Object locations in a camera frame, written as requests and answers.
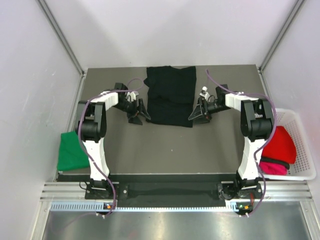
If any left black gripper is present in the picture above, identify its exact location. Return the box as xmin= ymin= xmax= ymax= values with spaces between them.
xmin=112 ymin=98 xmax=151 ymax=125

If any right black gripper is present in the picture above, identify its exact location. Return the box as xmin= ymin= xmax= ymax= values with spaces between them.
xmin=188 ymin=97 xmax=231 ymax=125

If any black t-shirt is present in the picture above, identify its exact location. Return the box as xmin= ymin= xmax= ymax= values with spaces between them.
xmin=144 ymin=66 xmax=197 ymax=128

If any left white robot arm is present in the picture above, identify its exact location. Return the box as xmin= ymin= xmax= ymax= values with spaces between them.
xmin=74 ymin=82 xmax=151 ymax=200

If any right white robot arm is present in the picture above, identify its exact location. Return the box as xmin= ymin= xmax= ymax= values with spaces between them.
xmin=188 ymin=84 xmax=274 ymax=200

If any folded green t-shirt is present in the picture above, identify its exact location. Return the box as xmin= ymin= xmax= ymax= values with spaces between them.
xmin=57 ymin=131 xmax=90 ymax=172

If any pink t-shirt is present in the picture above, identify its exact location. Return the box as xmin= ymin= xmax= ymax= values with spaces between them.
xmin=259 ymin=162 xmax=288 ymax=176

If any red t-shirt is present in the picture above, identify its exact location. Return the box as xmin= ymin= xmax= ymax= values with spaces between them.
xmin=261 ymin=126 xmax=297 ymax=164

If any white plastic laundry basket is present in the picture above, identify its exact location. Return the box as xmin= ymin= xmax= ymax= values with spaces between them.
xmin=264 ymin=108 xmax=317 ymax=181

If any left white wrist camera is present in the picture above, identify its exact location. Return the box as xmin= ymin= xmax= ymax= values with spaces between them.
xmin=125 ymin=91 xmax=139 ymax=102

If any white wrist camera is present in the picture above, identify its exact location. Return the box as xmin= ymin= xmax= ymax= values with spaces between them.
xmin=125 ymin=91 xmax=139 ymax=102
xmin=199 ymin=86 xmax=210 ymax=101

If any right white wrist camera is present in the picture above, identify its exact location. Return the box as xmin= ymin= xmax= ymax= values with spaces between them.
xmin=199 ymin=86 xmax=210 ymax=101

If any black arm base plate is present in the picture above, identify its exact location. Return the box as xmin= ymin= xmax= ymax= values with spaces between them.
xmin=84 ymin=173 xmax=263 ymax=201

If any white slotted cable duct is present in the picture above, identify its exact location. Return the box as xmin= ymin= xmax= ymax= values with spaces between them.
xmin=50 ymin=201 xmax=251 ymax=213

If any left aluminium frame post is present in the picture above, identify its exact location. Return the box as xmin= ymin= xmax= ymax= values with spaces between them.
xmin=35 ymin=0 xmax=85 ymax=77

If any aluminium frame post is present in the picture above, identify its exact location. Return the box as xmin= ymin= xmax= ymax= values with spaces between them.
xmin=35 ymin=0 xmax=85 ymax=77
xmin=258 ymin=0 xmax=306 ymax=74

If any right aluminium frame post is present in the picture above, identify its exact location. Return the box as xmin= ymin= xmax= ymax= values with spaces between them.
xmin=258 ymin=0 xmax=306 ymax=74

